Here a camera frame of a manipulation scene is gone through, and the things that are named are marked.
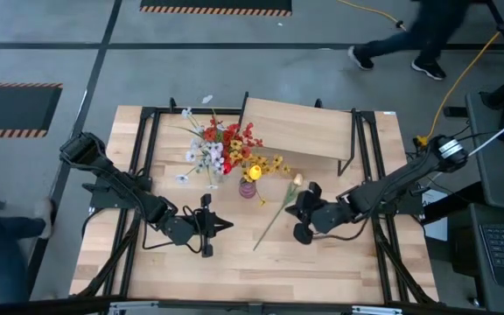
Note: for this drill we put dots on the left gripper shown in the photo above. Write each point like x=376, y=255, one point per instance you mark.
x=206, y=227

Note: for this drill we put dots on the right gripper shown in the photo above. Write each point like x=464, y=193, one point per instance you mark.
x=308, y=214

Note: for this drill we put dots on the cream tulip stem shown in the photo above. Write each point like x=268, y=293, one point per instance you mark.
x=298, y=179

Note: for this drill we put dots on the purple ribbed glass vase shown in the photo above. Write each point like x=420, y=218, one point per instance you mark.
x=247, y=190

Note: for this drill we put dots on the red tulip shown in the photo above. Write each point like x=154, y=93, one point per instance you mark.
x=227, y=167

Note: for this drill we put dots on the white flower bunch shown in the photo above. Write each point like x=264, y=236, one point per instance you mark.
x=214, y=147

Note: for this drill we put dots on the red flower bunch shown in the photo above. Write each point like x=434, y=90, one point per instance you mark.
x=210, y=133

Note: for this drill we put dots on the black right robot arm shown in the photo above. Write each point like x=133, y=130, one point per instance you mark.
x=392, y=188

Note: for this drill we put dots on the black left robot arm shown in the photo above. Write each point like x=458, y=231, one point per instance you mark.
x=121, y=188

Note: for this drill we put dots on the wooden shelf with black legs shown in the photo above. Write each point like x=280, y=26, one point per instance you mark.
x=300, y=127

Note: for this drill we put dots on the clear glass vase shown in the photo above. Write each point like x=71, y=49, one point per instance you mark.
x=221, y=177

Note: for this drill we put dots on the silver aluminium bar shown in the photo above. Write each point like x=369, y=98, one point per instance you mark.
x=134, y=307
x=379, y=310

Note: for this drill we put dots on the white paper sheet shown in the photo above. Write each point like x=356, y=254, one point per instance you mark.
x=436, y=227

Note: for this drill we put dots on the dark grey desk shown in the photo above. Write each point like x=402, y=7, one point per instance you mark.
x=466, y=245
x=492, y=184

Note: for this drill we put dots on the white rod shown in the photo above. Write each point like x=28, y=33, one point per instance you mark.
x=497, y=137

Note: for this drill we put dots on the person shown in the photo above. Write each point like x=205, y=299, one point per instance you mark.
x=431, y=30
x=2, y=254

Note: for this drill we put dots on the black hazard-striped floor mat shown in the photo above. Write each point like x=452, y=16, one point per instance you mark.
x=217, y=4
x=11, y=107

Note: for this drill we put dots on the black floor stand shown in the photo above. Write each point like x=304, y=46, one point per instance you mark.
x=503, y=28

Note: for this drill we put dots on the black table rig frame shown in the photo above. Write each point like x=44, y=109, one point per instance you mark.
x=164, y=111

